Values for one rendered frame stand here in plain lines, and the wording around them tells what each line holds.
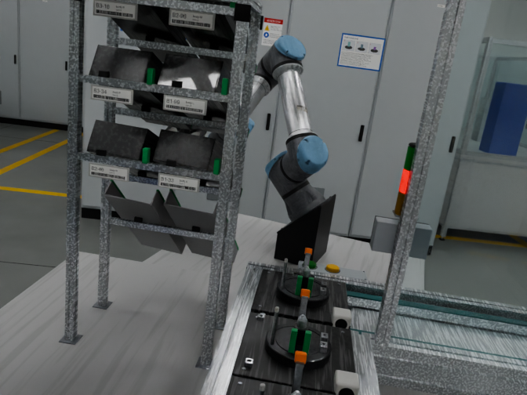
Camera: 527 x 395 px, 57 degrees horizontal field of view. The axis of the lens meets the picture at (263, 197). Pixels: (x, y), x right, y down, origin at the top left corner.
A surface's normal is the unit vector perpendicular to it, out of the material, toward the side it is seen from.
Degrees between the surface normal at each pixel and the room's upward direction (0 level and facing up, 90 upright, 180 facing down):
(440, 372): 90
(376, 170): 90
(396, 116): 90
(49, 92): 90
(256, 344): 0
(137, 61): 65
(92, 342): 0
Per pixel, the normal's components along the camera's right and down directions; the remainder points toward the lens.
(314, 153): 0.50, -0.22
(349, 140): 0.03, 0.28
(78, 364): 0.13, -0.95
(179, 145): -0.21, -0.19
